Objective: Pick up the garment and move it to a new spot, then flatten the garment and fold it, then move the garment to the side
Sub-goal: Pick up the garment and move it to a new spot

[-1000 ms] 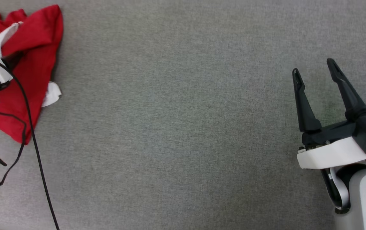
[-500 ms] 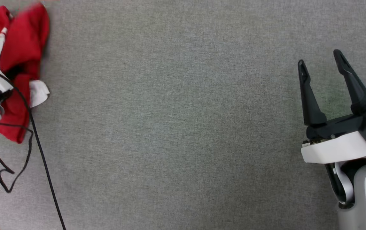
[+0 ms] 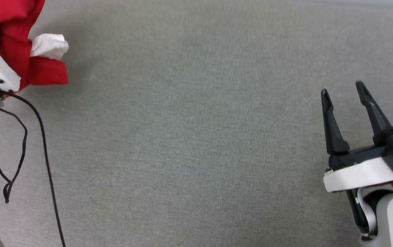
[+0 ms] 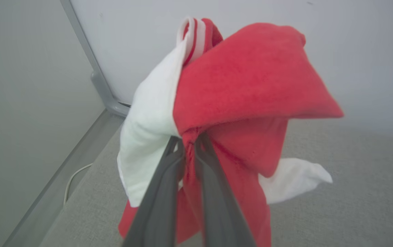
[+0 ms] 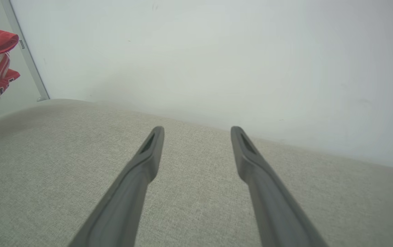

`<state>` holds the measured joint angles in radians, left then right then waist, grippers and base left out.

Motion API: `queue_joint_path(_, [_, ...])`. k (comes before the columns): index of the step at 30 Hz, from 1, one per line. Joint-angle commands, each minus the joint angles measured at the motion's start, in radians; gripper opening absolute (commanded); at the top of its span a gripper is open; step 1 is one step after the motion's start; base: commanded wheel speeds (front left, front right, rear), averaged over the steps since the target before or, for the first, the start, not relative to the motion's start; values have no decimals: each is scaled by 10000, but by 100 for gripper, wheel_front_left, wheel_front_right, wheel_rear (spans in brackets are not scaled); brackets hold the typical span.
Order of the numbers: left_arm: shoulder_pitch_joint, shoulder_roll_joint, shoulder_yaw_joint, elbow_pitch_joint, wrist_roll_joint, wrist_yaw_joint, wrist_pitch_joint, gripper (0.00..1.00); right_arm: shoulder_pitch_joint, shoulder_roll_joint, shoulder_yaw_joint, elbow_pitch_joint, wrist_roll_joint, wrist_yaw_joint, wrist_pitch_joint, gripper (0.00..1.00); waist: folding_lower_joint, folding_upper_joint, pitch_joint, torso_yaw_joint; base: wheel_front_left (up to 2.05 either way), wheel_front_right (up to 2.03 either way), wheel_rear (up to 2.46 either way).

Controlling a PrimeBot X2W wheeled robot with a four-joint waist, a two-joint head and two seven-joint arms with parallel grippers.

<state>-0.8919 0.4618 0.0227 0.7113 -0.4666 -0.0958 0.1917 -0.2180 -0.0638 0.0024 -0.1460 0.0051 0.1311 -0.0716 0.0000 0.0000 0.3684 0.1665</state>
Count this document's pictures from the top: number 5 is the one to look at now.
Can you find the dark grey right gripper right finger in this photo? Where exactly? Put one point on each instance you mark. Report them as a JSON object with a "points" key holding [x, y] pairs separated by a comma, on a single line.
{"points": [[272, 206]]}

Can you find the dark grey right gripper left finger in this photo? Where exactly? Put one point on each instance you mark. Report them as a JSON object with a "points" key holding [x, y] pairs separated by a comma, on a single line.
{"points": [[124, 206]]}

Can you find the grey metal frame bar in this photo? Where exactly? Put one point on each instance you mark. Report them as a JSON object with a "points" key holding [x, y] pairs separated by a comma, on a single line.
{"points": [[28, 58]]}

